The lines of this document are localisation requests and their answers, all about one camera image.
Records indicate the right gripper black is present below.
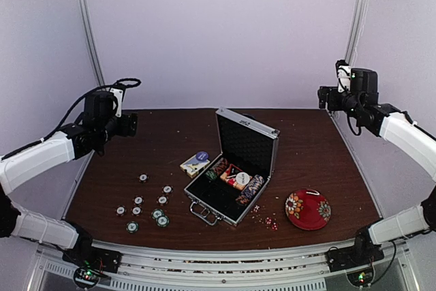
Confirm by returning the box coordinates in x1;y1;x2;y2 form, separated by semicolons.
318;85;363;118

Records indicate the blue playing card box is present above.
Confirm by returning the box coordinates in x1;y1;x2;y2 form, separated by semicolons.
179;155;211;179

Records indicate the aluminium poker case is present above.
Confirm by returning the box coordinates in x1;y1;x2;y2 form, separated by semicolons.
184;108;280;226

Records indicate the purple small blind button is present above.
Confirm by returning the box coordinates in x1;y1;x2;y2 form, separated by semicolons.
196;151;208;162

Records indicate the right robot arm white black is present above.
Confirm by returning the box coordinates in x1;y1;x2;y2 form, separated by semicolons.
317;60;435;265

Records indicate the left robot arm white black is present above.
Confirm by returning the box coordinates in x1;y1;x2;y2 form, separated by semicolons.
1;82;138;266

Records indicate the green poker chip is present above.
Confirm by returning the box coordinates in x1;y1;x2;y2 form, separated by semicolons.
126;221;139;234
156;215;170;228
151;209;164;220

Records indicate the green chip stack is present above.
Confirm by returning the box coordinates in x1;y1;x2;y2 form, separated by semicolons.
205;170;217;181

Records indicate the red black chip stack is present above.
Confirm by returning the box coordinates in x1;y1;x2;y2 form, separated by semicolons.
211;157;229;177

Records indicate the blue orange chip stack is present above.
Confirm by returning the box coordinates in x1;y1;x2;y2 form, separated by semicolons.
236;174;265;206

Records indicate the red playing card box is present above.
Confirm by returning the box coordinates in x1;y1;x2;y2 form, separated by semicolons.
220;164;252;191

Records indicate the red floral plate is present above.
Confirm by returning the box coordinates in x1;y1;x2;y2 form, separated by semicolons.
285;189;332;231

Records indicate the white dealer button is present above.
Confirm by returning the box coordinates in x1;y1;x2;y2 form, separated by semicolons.
235;172;251;186

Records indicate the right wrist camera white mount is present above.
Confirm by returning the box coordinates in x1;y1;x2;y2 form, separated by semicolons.
335;59;352;93

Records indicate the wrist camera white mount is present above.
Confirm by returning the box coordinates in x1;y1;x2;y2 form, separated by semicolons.
335;59;352;93
109;88;125;117

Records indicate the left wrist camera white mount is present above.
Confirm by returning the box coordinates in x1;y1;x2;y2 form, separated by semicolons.
109;88;125;117

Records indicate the right aluminium frame post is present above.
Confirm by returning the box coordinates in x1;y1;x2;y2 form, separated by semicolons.
345;0;368;64

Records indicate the aluminium frame post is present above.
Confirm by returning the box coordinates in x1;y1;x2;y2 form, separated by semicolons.
345;0;368;64
77;0;105;86

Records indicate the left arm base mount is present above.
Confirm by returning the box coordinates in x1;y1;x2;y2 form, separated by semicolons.
61;247;122;290

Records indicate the front aluminium rail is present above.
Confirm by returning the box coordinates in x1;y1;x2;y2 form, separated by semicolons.
94;241;421;290

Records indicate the left aluminium frame post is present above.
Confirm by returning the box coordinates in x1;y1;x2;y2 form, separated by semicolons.
77;0;105;86

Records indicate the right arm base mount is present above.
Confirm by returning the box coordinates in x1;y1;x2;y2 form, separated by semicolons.
325;246;384;288

